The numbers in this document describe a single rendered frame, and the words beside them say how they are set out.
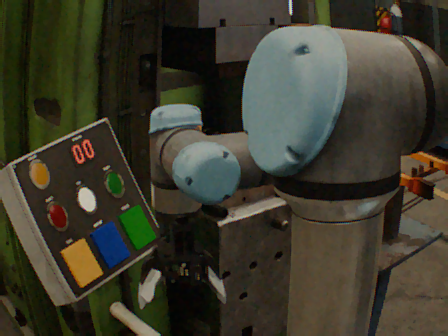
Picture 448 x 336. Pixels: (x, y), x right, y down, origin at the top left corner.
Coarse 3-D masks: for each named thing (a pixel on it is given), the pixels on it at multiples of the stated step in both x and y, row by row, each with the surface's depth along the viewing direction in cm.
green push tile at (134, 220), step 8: (136, 208) 123; (120, 216) 118; (128, 216) 120; (136, 216) 122; (144, 216) 124; (120, 224) 118; (128, 224) 119; (136, 224) 121; (144, 224) 123; (128, 232) 118; (136, 232) 120; (144, 232) 122; (152, 232) 124; (136, 240) 119; (144, 240) 121; (152, 240) 123; (136, 248) 118
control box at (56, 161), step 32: (96, 128) 122; (32, 160) 103; (64, 160) 111; (96, 160) 119; (0, 192) 101; (32, 192) 100; (64, 192) 108; (96, 192) 116; (128, 192) 124; (32, 224) 98; (96, 224) 112; (32, 256) 102; (96, 256) 109; (64, 288) 99
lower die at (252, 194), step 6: (264, 186) 163; (270, 186) 164; (240, 192) 158; (246, 192) 159; (252, 192) 161; (258, 192) 162; (264, 192) 163; (270, 192) 165; (228, 198) 156; (234, 198) 157; (240, 198) 159; (246, 198) 160; (252, 198) 161; (258, 198) 162; (222, 204) 155; (228, 204) 157; (234, 204) 158
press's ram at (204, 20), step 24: (168, 0) 145; (192, 0) 137; (216, 0) 138; (240, 0) 143; (264, 0) 147; (288, 0) 152; (168, 24) 147; (192, 24) 139; (216, 24) 140; (240, 24) 145; (264, 24) 150; (288, 24) 155
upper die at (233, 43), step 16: (176, 32) 154; (192, 32) 148; (208, 32) 143; (224, 32) 142; (240, 32) 145; (256, 32) 149; (176, 48) 155; (192, 48) 149; (208, 48) 145; (224, 48) 144; (240, 48) 147
